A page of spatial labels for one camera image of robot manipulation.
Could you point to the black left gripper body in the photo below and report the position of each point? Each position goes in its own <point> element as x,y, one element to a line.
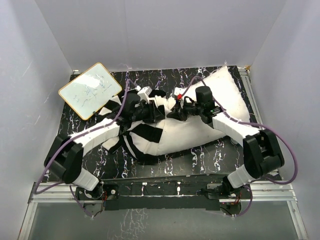
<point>145,112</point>

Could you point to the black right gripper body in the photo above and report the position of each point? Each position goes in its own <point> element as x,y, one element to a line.
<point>184,109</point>

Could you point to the white pillow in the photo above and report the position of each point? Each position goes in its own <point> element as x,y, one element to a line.
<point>193,132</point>

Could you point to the black white striped pillowcase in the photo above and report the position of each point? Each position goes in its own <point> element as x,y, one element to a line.
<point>143,141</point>

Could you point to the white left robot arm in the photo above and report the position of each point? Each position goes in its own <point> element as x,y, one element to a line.
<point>65,157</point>

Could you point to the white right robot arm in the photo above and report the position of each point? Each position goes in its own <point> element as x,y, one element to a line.
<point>261,150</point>

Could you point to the yellow framed whiteboard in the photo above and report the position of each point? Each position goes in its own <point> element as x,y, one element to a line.
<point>90,91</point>

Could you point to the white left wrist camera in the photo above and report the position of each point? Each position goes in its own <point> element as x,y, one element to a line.
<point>145,92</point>

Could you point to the aluminium table frame rail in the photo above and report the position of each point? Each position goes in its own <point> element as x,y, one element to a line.
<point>165,208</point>

